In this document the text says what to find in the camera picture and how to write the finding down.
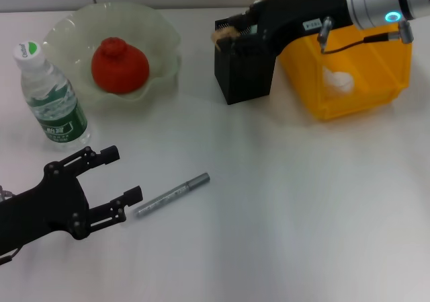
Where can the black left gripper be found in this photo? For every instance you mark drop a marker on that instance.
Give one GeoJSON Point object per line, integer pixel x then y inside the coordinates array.
{"type": "Point", "coordinates": [47, 208]}

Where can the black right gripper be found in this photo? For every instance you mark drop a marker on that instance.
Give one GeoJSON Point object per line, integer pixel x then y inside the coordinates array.
{"type": "Point", "coordinates": [302, 12]}

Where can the beige eraser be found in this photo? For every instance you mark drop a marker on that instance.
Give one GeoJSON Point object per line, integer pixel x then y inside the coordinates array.
{"type": "Point", "coordinates": [225, 33]}

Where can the grey glitter pen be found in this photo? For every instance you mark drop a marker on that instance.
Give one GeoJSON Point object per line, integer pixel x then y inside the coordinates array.
{"type": "Point", "coordinates": [171, 196]}

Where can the clear green-label water bottle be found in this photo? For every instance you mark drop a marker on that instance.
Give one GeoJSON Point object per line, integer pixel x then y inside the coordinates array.
{"type": "Point", "coordinates": [57, 113]}

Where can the white paper ball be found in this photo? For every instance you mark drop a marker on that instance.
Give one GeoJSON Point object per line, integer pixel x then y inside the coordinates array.
{"type": "Point", "coordinates": [337, 81]}

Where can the black mesh pen holder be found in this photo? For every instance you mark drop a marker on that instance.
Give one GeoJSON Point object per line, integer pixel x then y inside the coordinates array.
{"type": "Point", "coordinates": [245, 80]}

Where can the pale green glass fruit plate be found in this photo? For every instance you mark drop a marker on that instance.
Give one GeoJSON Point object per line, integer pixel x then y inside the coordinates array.
{"type": "Point", "coordinates": [154, 39]}

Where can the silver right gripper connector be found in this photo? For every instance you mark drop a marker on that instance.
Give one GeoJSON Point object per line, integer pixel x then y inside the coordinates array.
{"type": "Point", "coordinates": [324, 29]}

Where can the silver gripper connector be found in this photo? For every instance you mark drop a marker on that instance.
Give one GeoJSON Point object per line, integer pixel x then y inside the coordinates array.
{"type": "Point", "coordinates": [324, 29]}
{"type": "Point", "coordinates": [4, 193]}

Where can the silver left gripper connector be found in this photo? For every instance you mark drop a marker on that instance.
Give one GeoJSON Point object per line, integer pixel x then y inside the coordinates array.
{"type": "Point", "coordinates": [4, 193]}

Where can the yellow plastic bin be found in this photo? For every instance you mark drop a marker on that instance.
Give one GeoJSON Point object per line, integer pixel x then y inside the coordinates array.
{"type": "Point", "coordinates": [369, 80]}

